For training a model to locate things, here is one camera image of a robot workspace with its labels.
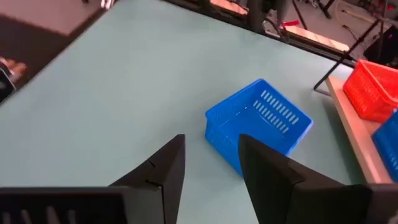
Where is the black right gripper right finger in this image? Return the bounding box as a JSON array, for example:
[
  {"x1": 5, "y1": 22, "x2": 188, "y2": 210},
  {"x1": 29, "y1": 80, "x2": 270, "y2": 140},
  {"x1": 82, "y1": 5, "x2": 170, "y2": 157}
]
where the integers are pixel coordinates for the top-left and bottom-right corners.
[{"x1": 237, "y1": 133, "x2": 373, "y2": 224}]

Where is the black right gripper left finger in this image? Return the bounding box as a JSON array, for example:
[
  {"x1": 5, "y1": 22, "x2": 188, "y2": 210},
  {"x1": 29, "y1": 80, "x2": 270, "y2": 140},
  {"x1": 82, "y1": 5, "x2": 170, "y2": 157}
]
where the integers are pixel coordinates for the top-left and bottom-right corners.
[{"x1": 108, "y1": 133, "x2": 187, "y2": 224}]

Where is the blue plastic basket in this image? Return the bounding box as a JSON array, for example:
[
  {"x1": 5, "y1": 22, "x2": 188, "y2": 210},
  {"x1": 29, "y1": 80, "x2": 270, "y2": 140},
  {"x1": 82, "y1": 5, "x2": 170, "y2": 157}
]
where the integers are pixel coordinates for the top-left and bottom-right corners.
[
  {"x1": 371, "y1": 108, "x2": 398, "y2": 184},
  {"x1": 204, "y1": 78, "x2": 314, "y2": 177}
]

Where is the orange plastic basket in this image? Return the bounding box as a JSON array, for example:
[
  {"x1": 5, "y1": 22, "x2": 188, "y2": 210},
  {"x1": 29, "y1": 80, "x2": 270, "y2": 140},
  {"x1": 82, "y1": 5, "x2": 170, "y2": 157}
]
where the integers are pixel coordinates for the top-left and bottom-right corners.
[
  {"x1": 357, "y1": 58, "x2": 398, "y2": 103},
  {"x1": 343, "y1": 58, "x2": 398, "y2": 124}
]

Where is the red tag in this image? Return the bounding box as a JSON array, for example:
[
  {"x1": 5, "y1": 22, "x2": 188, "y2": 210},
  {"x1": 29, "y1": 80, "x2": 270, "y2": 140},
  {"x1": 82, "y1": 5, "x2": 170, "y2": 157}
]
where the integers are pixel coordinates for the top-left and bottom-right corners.
[{"x1": 281, "y1": 19, "x2": 301, "y2": 29}]

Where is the black floor device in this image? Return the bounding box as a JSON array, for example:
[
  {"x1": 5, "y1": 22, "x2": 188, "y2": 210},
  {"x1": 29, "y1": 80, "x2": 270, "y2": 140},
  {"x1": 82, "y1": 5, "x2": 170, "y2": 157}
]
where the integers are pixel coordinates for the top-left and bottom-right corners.
[{"x1": 363, "y1": 25, "x2": 398, "y2": 68}]

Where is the wooden shelf with black frame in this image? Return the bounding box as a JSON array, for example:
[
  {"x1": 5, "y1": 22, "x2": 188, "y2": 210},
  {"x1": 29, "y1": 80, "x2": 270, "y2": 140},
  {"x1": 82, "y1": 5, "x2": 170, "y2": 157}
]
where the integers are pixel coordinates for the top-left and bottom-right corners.
[{"x1": 313, "y1": 0, "x2": 398, "y2": 185}]

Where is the black metal table frame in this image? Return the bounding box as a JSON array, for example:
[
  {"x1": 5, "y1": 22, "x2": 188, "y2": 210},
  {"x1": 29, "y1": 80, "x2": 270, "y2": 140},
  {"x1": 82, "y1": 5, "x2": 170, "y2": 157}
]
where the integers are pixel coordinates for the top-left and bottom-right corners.
[{"x1": 164, "y1": 0, "x2": 357, "y2": 68}]

